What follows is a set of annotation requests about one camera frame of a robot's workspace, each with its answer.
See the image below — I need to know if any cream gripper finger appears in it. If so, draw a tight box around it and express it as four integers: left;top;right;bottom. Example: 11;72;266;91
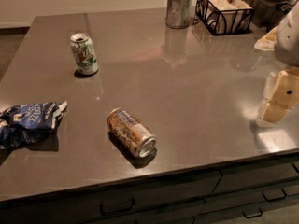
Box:
256;66;299;124

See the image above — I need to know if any orange soda can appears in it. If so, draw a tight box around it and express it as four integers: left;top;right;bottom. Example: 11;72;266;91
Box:
107;108;157;158

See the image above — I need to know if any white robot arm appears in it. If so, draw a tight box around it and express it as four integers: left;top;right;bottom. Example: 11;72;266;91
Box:
254;0;299;127

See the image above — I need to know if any green and white soda can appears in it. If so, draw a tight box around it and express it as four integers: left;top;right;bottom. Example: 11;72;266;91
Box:
70;33;99;76

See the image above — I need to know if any dark box under jar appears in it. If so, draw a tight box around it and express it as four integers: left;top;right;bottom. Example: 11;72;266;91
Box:
243;0;287;29

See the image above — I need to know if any metal utensil cup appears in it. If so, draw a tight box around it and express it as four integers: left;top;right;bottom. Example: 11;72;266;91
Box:
165;0;192;29

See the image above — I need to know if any blue crumpled chip bag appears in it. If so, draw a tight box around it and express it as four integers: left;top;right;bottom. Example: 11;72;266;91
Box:
0;102;67;150

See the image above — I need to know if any right upper drawer handle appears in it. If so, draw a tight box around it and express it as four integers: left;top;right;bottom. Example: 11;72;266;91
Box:
263;189;287;202

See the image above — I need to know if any drawer handle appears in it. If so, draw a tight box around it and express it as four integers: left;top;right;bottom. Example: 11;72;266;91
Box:
99;198;135;216
243;208;263;219
263;189;287;202

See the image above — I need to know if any black wire napkin basket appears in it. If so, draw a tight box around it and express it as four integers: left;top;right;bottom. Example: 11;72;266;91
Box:
193;0;254;35

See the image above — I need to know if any right lower drawer handle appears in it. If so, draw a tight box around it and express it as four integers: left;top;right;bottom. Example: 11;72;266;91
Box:
243;208;263;219

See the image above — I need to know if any left drawer handle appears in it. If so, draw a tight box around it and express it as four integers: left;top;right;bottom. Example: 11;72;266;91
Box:
99;198;135;216

